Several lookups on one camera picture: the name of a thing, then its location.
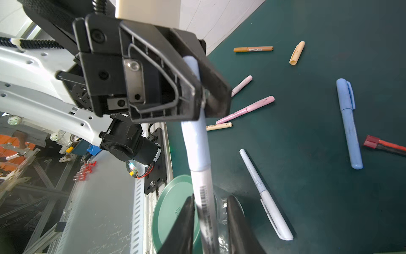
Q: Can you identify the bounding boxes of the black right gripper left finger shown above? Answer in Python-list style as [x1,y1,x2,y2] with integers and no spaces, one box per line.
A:
[158,195,195,254]

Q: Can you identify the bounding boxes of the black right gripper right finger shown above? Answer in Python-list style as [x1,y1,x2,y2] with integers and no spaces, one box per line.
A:
[227,195,265,254]

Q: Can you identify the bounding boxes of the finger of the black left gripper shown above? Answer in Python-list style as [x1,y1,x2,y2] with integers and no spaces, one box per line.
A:
[119,20,203,123]
[170,28,231,117]

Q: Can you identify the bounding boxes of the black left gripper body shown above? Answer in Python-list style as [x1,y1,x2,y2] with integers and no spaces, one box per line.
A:
[57,14,130,116]

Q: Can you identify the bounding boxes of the white pen light-blue cap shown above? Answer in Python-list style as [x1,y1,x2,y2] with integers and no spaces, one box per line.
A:
[180,55,220,254]

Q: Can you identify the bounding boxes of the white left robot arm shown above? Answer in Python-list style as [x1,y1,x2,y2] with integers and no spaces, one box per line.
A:
[1,1,231,165]

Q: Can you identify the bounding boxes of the pink pen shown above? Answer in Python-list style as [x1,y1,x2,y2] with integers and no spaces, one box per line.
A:
[216,96,275,124]
[231,75,253,97]

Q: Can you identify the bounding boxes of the pale blue white pen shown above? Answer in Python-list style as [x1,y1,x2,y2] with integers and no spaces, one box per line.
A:
[239,149,294,241]

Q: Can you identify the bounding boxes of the brown orange marker pen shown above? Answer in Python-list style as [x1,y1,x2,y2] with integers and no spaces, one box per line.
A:
[233,46,274,53]

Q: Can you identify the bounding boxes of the green lidded round container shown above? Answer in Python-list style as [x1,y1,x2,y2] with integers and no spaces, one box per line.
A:
[152,175,231,254]

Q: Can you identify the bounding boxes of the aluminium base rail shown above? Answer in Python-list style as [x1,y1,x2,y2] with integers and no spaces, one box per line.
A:
[130,123,173,254]

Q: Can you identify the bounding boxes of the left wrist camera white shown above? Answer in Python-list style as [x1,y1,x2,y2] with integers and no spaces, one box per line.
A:
[115,0,181,29]

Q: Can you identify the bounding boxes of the red black wire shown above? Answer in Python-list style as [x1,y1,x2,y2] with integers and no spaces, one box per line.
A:
[363,134,406,157]

